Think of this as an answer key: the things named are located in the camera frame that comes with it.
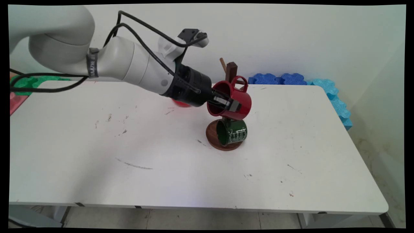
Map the green mug with white print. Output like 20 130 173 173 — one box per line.
216 119 248 146

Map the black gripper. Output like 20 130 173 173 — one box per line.
161 64 242 112

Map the grey velcro strap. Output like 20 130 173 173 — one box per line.
86 48 99 78

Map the grey table leg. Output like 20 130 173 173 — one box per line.
297 212 369 229
9 205 70 227

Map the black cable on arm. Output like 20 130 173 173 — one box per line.
103 11 208 95

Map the dark red speckled mug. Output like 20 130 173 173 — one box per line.
207 76 252 121

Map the black looped cable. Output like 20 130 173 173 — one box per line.
9 69 89 94

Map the red foam puzzle mat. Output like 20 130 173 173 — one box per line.
10 92 30 116

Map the green foam puzzle mat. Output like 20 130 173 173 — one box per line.
10 75 70 96

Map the cyan foam puzzle mat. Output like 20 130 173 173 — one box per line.
307 79 339 100
329 97 353 131

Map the dark wooden mug tree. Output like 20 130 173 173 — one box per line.
206 58 248 151

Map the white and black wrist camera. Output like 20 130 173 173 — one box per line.
158 28 209 62

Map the blue foam puzzle mat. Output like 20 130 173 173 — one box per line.
280 73 308 85
248 73 282 85

